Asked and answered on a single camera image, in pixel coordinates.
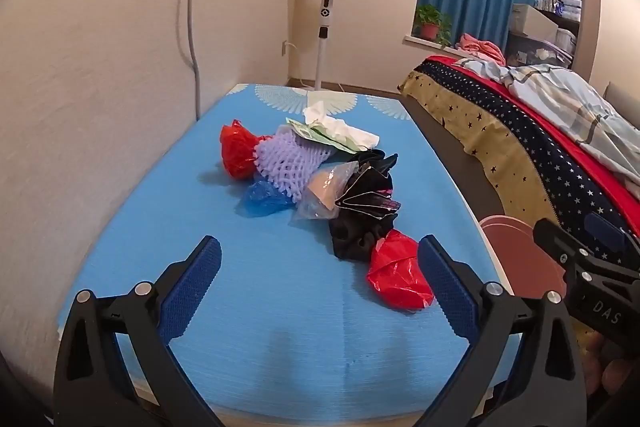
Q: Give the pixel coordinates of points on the red plastic bag front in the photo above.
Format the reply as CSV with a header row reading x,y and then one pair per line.
x,y
395,276

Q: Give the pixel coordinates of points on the person right hand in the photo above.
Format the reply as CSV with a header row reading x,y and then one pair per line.
x,y
600,370

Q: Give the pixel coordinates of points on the green white snack wrapper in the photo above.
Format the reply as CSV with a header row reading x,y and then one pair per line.
x,y
313,135

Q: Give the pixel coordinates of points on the red plastic bag knotted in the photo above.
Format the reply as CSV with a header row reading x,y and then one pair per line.
x,y
237,148

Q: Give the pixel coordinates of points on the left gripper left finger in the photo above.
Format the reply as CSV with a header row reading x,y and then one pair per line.
x,y
115,366

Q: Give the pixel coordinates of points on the black crab snack packet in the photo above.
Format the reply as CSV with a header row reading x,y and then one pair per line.
x,y
369,192

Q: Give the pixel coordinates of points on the clear plastic bag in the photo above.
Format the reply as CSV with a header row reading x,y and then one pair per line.
x,y
319,198

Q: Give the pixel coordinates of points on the white tissue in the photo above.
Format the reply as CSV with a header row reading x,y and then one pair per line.
x,y
337,130

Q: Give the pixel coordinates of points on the wooden bookshelf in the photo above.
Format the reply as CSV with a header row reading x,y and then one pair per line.
x,y
582,19

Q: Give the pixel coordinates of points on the purple foam fruit net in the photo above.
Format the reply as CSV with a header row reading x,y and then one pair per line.
x,y
288,161

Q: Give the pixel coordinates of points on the plaid light blue duvet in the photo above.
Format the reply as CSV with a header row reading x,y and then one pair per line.
x,y
573,106

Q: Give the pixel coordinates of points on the clear plastic storage bin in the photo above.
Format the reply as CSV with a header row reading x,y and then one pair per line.
x,y
522,50

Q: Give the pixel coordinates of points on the pink plastic trash bin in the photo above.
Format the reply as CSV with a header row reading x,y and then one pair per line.
x,y
530,271

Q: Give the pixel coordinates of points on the blue plastic bag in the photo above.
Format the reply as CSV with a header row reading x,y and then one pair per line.
x,y
262,198

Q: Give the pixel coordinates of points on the red blanket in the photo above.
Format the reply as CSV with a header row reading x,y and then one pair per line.
x,y
623,201

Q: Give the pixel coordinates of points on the black plastic bag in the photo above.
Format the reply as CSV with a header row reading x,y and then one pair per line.
x,y
355,235

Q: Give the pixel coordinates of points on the pink clothes on sill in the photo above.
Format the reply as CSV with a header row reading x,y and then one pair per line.
x,y
486,50

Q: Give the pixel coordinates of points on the beige storage box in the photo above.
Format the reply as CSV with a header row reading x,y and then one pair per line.
x,y
527,21

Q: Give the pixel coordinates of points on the navy star bed sheet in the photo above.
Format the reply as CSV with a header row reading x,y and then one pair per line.
x,y
574,195

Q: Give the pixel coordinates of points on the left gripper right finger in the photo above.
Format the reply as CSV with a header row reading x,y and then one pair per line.
x,y
545,386

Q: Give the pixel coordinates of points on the grey bed headboard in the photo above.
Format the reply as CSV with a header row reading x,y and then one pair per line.
x,y
626,104

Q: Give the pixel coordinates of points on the yellow star bed skirt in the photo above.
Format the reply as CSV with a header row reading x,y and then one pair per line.
x,y
505,162

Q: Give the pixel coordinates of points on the potted green plant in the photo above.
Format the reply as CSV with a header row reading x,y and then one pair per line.
x,y
432,25

